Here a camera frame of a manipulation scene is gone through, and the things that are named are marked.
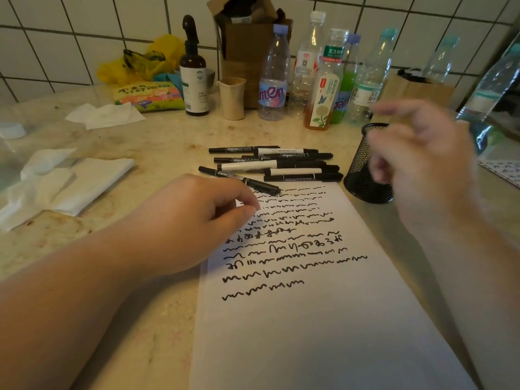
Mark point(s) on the beige cup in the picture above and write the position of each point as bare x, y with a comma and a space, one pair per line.
232, 101

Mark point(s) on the zigzag scribbled paper sheet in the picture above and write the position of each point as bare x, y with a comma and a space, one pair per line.
503, 172

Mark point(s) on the yellow plastic bag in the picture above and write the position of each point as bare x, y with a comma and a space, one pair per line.
118, 71

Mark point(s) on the brown spray bottle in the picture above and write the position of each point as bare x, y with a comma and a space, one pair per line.
194, 89

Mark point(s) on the person's right forearm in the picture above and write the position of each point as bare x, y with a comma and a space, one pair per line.
479, 312

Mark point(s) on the black mesh pen holder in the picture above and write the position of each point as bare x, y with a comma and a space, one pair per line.
357, 178

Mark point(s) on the grey bowl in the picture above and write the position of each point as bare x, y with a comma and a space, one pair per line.
211, 79

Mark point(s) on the person's left forearm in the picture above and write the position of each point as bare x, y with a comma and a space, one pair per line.
61, 320

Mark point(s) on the person's right hand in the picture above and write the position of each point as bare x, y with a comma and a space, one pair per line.
434, 170

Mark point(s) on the crumpled white tissue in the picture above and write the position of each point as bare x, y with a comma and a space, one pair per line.
32, 190

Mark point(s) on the clear bottle purple cap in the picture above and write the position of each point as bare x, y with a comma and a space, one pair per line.
273, 93

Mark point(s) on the pile of black pens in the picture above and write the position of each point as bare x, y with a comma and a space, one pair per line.
252, 165

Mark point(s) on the clear plastic bag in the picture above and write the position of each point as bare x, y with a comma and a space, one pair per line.
487, 138

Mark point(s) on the flat white tissue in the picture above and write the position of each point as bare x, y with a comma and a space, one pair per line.
109, 116

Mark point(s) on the orange tea bottle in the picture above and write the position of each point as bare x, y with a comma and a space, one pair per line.
323, 101

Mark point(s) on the green soda bottle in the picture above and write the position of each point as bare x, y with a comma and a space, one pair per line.
345, 89

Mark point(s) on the person's left hand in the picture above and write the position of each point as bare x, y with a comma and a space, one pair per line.
187, 227

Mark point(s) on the clear bottle white cap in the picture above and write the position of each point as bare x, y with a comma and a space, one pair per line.
306, 60

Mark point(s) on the white paper sheet fine scribbles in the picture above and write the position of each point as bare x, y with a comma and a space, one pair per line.
317, 341

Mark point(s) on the water bottle teal cap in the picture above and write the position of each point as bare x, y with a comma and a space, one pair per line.
438, 64
491, 89
365, 93

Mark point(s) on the open cardboard box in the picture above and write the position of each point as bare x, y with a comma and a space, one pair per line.
243, 48

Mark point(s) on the folded white napkin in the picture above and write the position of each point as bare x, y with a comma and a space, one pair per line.
97, 180

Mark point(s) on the colourful snack packet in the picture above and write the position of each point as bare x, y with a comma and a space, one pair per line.
146, 97

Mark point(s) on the small cardboard box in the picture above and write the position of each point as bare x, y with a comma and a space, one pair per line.
422, 93

